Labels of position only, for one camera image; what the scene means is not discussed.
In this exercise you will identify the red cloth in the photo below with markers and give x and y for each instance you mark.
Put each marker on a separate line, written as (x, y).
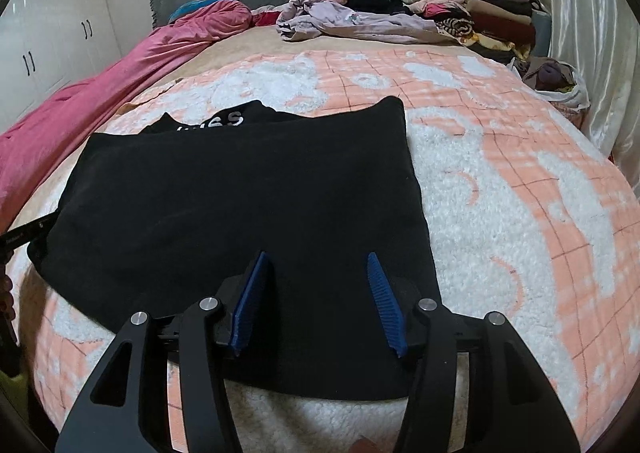
(265, 19)

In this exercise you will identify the black sweater with orange cuffs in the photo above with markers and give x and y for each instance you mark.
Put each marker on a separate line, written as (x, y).
(225, 203)

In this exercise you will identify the person's left forearm green sleeve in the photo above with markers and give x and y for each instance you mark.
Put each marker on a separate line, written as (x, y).
(12, 393)

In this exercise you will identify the peach and white fleece blanket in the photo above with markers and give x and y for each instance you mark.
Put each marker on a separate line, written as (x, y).
(500, 183)

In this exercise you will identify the person's left hand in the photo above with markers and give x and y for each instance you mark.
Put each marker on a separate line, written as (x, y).
(5, 298)

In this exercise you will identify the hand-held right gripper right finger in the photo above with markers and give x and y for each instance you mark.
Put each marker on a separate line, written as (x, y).
(385, 303)

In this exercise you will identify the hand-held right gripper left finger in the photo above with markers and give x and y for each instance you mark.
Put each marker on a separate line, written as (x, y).
(250, 303)

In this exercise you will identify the white glossy wardrobe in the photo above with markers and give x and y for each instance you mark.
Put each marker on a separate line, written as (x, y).
(50, 8)

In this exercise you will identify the pile of folded clothes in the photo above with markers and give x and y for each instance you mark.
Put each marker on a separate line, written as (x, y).
(495, 18)

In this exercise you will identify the pink quilt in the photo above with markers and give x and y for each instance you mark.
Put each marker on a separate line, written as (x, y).
(100, 93)

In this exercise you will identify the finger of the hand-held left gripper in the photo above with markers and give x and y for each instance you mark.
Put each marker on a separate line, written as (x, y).
(27, 232)

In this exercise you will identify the white bag of clothes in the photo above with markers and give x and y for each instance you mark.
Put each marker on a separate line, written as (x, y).
(555, 75)

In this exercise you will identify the cream satin curtain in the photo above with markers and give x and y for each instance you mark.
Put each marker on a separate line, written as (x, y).
(590, 23)

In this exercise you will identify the bed with beige sheet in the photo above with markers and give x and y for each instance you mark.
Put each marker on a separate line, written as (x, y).
(240, 40)

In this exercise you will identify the crumpled lilac garment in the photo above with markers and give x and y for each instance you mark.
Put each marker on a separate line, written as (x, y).
(340, 15)

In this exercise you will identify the blue cloth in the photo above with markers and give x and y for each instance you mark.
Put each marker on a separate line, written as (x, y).
(200, 5)

